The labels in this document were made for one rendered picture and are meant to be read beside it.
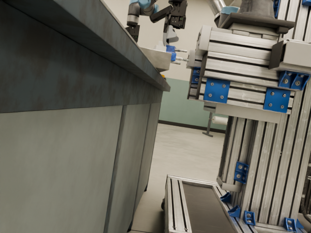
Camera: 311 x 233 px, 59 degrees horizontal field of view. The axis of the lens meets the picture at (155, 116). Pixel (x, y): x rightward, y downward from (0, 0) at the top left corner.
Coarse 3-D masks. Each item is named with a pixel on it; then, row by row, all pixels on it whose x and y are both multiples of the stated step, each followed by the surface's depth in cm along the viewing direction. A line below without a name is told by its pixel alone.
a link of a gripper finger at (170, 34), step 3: (168, 27) 122; (171, 27) 121; (168, 30) 121; (171, 30) 121; (165, 33) 120; (168, 33) 121; (171, 33) 121; (174, 33) 120; (165, 36) 120; (168, 36) 121; (171, 36) 120; (174, 36) 120; (165, 39) 121; (165, 42) 121; (165, 45) 122
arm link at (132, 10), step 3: (132, 0) 172; (135, 0) 172; (132, 3) 172; (135, 3) 172; (129, 6) 174; (132, 6) 172; (135, 6) 172; (138, 6) 172; (129, 9) 174; (132, 9) 173; (135, 9) 173; (138, 9) 172; (129, 12) 174; (132, 12) 173; (135, 12) 173; (138, 12) 174; (135, 15) 173; (138, 15) 175
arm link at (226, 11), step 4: (224, 8) 150; (228, 8) 148; (232, 8) 148; (236, 8) 148; (224, 12) 149; (228, 12) 148; (220, 16) 153; (224, 16) 149; (220, 20) 152; (224, 20) 149; (220, 24) 151
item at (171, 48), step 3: (159, 42) 123; (162, 42) 123; (162, 45) 123; (168, 45) 123; (168, 48) 123; (171, 48) 122; (174, 48) 123; (168, 51) 123; (171, 51) 122; (174, 51) 124; (177, 51) 124; (180, 51) 123; (183, 51) 123; (186, 51) 123
